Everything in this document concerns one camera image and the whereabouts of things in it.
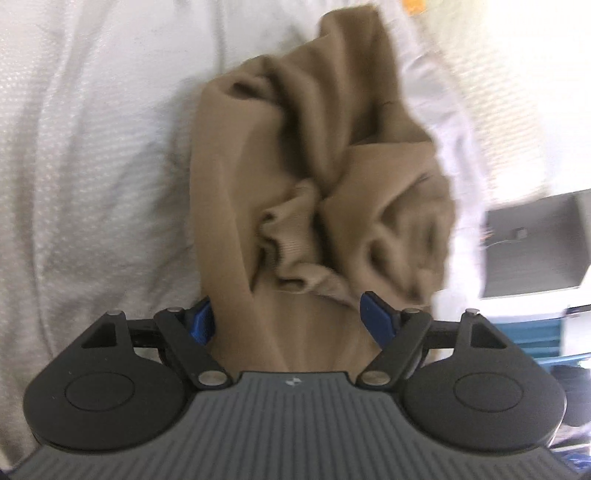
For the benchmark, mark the brown zip hoodie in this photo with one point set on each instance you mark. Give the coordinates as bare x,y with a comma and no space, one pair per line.
311,184

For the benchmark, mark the grey bed sheet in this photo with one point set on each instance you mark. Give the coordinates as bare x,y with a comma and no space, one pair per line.
98,100

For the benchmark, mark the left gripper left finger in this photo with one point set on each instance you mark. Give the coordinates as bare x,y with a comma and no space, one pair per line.
186,333

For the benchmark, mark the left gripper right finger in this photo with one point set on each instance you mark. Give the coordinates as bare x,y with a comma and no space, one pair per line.
400,336

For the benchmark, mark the yellow cloth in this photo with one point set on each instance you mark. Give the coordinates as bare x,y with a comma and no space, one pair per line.
415,7

